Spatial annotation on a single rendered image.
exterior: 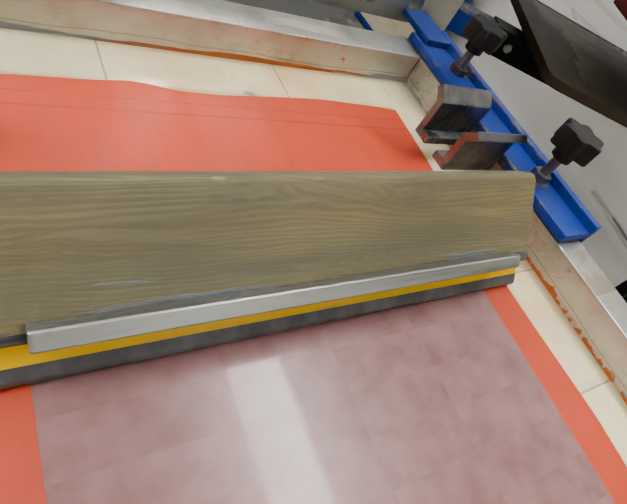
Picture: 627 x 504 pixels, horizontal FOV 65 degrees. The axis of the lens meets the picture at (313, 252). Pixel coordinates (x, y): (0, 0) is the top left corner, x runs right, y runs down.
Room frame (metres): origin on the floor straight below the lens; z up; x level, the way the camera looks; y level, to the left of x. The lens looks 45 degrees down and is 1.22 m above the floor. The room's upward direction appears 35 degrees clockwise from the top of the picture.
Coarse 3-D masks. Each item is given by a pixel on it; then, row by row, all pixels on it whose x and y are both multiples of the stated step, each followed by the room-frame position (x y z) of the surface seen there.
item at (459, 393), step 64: (256, 128) 0.34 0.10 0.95; (320, 128) 0.40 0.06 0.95; (384, 128) 0.47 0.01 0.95; (384, 320) 0.24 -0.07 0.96; (448, 320) 0.28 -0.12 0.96; (512, 320) 0.33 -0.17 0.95; (384, 384) 0.20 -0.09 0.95; (448, 384) 0.23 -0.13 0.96; (512, 384) 0.27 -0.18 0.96; (384, 448) 0.16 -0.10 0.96; (448, 448) 0.18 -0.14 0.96; (512, 448) 0.22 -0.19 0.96; (576, 448) 0.25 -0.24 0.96
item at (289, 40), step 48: (0, 0) 0.26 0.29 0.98; (48, 0) 0.28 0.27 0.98; (96, 0) 0.31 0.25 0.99; (144, 0) 0.35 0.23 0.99; (192, 0) 0.39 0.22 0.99; (192, 48) 0.37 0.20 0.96; (240, 48) 0.41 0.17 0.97; (288, 48) 0.45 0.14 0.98; (336, 48) 0.49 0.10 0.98; (384, 48) 0.54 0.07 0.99; (432, 96) 0.55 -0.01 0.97; (576, 240) 0.44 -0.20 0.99; (576, 288) 0.39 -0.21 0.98; (624, 336) 0.36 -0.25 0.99; (624, 384) 0.34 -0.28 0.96
